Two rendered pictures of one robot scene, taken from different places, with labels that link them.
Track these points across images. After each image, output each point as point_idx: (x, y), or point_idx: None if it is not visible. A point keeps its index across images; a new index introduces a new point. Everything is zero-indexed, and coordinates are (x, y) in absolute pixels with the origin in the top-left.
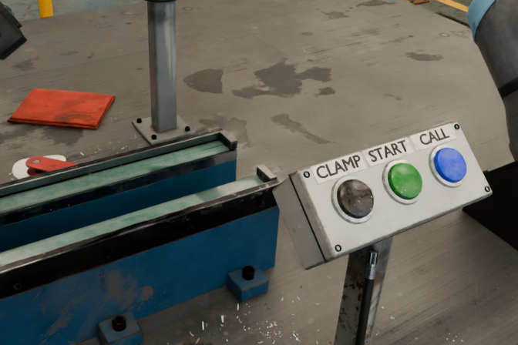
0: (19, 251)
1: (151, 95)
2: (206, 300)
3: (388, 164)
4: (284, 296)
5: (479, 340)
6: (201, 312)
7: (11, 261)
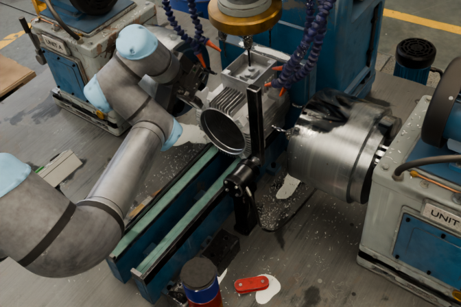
0: (186, 181)
1: None
2: None
3: (43, 168)
4: (105, 262)
5: (22, 275)
6: None
7: (185, 177)
